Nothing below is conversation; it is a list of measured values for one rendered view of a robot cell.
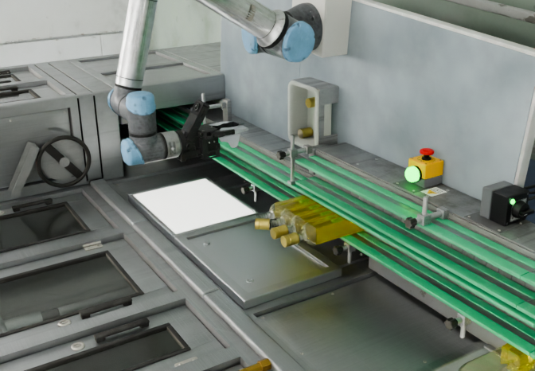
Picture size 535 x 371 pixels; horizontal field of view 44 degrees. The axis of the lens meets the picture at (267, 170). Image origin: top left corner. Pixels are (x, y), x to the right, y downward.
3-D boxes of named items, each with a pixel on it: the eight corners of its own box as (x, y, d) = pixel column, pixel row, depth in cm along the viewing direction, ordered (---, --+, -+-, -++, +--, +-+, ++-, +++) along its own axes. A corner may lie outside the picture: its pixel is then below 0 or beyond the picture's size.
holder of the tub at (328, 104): (308, 150, 246) (290, 154, 242) (309, 76, 236) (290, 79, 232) (337, 163, 232) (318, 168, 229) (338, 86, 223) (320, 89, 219)
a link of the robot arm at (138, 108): (116, 89, 180) (119, 128, 184) (130, 99, 171) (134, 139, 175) (143, 86, 184) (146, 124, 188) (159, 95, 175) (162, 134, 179)
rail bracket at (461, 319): (478, 323, 171) (439, 340, 165) (481, 300, 169) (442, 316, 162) (490, 330, 168) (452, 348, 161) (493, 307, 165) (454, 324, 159)
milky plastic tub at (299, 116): (307, 136, 244) (287, 140, 240) (308, 76, 236) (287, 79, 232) (336, 150, 230) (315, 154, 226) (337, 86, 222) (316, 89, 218)
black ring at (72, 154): (90, 178, 273) (37, 189, 263) (84, 128, 265) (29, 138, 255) (94, 181, 269) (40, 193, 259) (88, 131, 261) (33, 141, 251)
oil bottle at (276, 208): (322, 205, 222) (267, 220, 212) (322, 189, 220) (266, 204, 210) (332, 211, 217) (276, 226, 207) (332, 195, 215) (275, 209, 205)
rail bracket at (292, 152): (306, 177, 225) (275, 185, 219) (307, 130, 219) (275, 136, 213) (312, 180, 223) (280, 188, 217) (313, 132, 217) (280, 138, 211)
